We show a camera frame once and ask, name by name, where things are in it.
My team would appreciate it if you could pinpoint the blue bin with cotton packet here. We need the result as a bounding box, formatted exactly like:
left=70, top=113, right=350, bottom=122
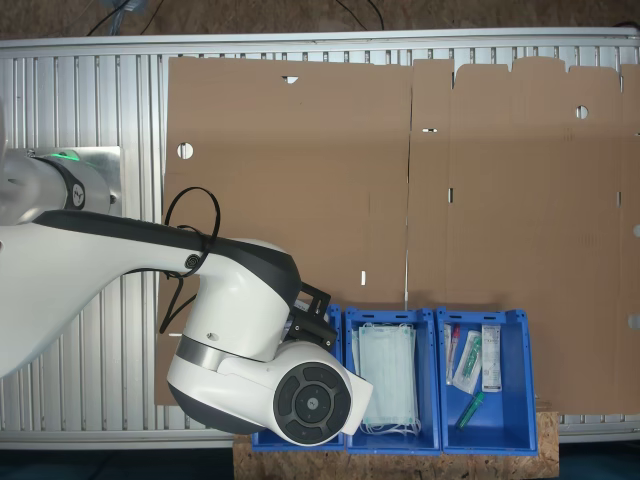
left=251, top=305, right=346, bottom=451

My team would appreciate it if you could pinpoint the pale face mask stack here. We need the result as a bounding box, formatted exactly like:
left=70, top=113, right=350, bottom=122
left=351, top=322, right=421, bottom=435

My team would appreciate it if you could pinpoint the blue bin with face masks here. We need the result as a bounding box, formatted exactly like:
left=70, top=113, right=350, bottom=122
left=343, top=306, right=442, bottom=455

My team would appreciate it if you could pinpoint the chipboard wood board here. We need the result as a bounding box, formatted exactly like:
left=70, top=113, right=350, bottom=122
left=232, top=410, right=560, bottom=480

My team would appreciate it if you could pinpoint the clear packet with red tube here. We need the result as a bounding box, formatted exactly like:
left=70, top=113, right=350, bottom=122
left=443, top=323, right=462, bottom=386

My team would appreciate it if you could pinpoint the loose green capped tube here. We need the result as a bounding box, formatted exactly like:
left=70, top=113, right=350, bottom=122
left=454, top=390, right=487, bottom=430

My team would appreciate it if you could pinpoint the clear packet with green item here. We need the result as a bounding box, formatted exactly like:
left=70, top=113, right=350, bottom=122
left=452, top=329, right=485, bottom=394

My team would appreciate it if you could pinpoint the long white printed packet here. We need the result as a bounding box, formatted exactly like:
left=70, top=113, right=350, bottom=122
left=480, top=323, right=503, bottom=395

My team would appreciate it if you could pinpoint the blue bin with tube packets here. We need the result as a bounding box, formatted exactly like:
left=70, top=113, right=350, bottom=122
left=435, top=307, right=539, bottom=456

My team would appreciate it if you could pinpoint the brown cardboard sheet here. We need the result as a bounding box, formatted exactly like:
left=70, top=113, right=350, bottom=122
left=153, top=55, right=415, bottom=407
left=407, top=57, right=640, bottom=416

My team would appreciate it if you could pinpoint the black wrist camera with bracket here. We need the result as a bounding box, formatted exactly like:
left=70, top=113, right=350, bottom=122
left=284, top=282, right=337, bottom=349

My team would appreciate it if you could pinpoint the black camera cable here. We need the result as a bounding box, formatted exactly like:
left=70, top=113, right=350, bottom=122
left=158, top=269, right=201, bottom=335

